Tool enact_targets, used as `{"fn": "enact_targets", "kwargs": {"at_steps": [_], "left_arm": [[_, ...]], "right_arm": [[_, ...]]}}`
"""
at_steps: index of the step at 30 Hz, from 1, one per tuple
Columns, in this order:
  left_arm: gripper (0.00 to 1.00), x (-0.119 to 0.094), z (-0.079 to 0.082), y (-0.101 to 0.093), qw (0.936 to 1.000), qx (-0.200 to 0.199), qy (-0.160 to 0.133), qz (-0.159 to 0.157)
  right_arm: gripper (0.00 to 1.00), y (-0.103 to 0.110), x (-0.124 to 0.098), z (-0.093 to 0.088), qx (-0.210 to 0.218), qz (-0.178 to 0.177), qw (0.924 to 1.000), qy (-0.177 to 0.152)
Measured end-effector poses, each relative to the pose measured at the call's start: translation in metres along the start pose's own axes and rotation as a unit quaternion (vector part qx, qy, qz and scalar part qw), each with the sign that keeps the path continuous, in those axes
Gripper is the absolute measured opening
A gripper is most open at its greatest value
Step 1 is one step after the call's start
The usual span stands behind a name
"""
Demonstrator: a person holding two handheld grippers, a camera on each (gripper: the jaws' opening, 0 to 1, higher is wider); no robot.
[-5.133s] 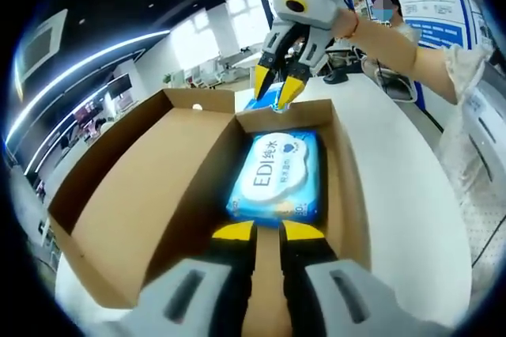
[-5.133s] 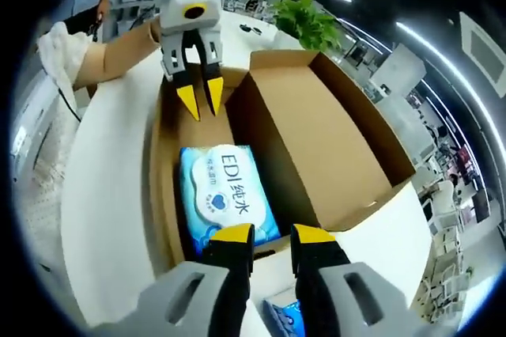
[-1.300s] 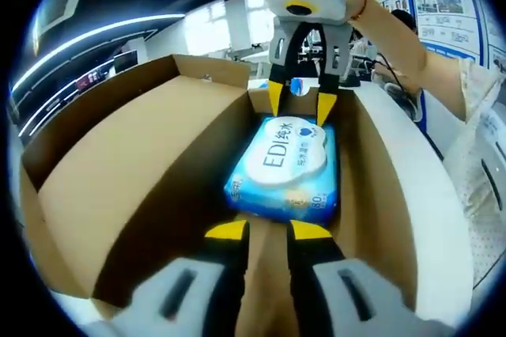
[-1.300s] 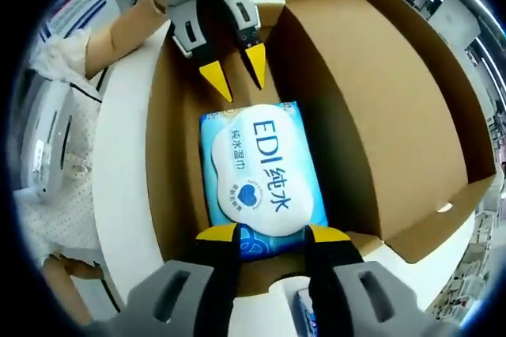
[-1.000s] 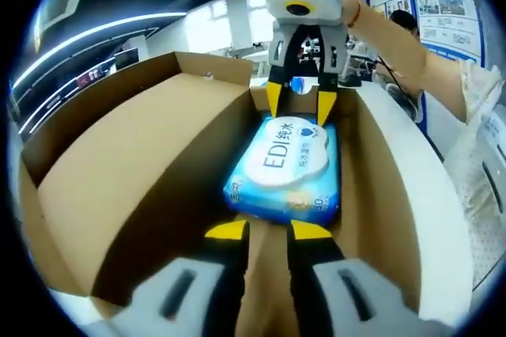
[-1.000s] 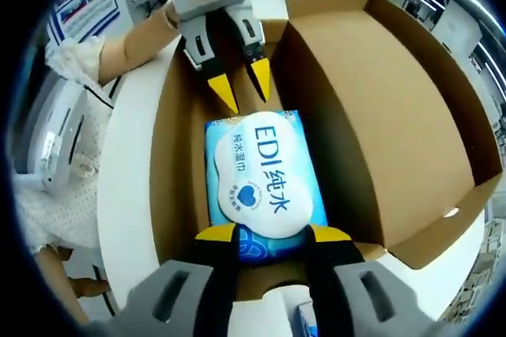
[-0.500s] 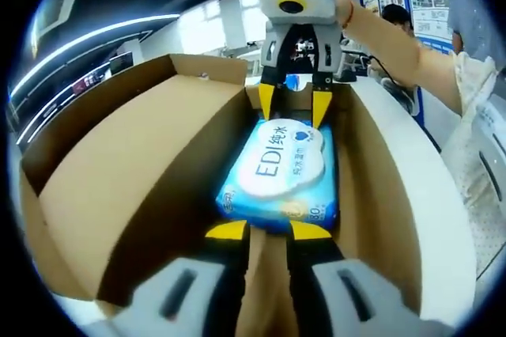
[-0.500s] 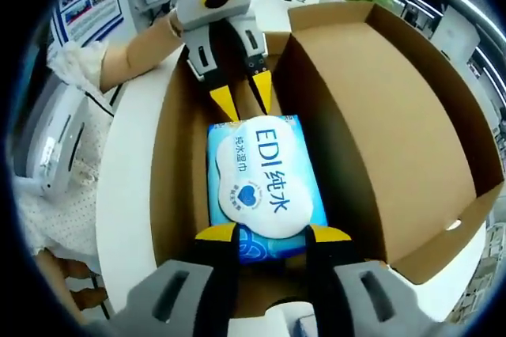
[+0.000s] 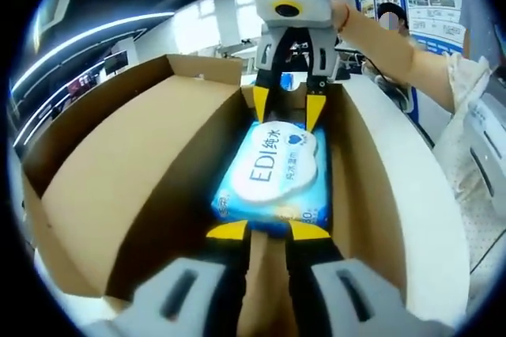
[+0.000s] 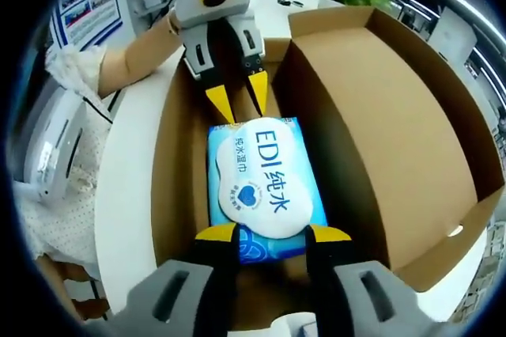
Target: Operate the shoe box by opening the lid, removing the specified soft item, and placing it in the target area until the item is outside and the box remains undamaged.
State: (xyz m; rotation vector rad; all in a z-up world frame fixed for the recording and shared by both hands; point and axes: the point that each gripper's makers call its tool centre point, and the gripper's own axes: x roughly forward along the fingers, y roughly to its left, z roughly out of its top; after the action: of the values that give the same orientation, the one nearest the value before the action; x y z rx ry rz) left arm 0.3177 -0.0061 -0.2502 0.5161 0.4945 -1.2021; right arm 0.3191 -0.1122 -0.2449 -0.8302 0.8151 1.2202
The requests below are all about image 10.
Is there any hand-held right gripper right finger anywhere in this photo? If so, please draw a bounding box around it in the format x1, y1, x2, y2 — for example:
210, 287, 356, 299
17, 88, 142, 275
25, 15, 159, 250
304, 225, 451, 337

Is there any white desk partition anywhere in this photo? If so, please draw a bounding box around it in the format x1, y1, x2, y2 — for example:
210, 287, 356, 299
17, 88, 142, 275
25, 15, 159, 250
429, 6, 478, 57

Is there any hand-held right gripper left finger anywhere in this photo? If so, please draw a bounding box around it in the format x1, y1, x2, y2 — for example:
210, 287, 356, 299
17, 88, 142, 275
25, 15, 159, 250
106, 222, 242, 337

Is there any pale blue wet wipes pack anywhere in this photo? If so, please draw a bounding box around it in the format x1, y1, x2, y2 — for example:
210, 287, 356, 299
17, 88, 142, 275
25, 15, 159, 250
207, 115, 329, 266

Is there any blue framed wall poster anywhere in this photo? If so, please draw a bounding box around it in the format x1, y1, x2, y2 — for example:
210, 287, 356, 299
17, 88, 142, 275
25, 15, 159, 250
51, 0, 124, 51

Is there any brown cardboard shoe box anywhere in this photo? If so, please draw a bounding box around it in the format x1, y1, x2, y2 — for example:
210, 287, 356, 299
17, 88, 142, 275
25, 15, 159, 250
149, 6, 506, 314

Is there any wooden chair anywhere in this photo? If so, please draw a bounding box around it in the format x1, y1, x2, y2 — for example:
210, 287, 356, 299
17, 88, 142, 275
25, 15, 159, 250
37, 253, 111, 322

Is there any black cable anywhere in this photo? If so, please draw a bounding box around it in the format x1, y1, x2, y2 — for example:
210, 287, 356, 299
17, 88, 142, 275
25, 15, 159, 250
85, 89, 123, 124

